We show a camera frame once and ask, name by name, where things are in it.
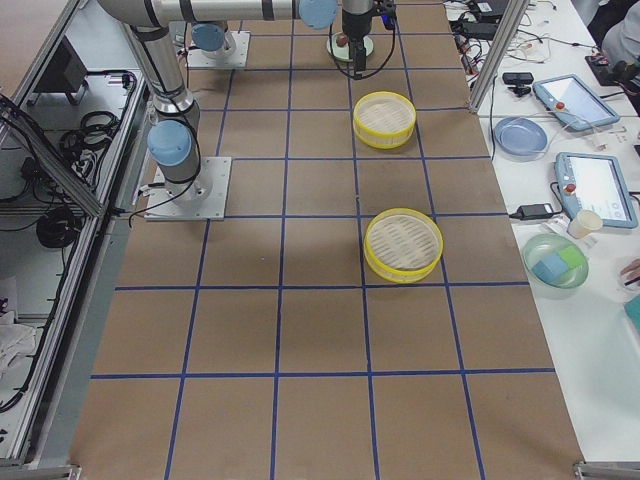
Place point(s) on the teach pendant lower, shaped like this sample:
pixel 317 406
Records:
pixel 596 183

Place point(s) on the brown bun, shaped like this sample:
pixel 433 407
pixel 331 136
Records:
pixel 341 40

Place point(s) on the pale green plate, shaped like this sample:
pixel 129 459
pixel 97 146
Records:
pixel 342 53

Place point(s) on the yellow steamer basket near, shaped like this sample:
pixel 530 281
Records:
pixel 402 245

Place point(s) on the yellow steamer basket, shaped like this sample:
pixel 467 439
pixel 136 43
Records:
pixel 384 120
pixel 402 245

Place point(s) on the teach pendant upper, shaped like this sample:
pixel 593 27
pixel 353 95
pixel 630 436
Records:
pixel 573 103

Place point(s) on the paper cup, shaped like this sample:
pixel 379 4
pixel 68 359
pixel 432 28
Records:
pixel 584 223

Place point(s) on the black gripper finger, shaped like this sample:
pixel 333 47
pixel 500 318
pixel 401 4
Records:
pixel 358 57

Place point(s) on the black power adapter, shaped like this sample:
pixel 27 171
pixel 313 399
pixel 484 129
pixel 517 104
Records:
pixel 537 211

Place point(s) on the black webcam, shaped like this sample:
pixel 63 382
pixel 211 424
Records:
pixel 519 83

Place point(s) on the white crumpled cloth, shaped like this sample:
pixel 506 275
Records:
pixel 18 341

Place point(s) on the aluminium frame post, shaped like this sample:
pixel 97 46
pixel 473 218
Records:
pixel 506 30

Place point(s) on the teach pendant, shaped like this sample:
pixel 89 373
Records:
pixel 573 103
pixel 596 183

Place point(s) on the green bowl with sponges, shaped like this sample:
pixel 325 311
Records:
pixel 555 261

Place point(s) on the blue plate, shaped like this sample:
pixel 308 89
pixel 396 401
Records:
pixel 520 137

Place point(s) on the yellow steamer basket far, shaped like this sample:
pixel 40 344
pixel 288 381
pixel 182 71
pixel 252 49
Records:
pixel 384 120

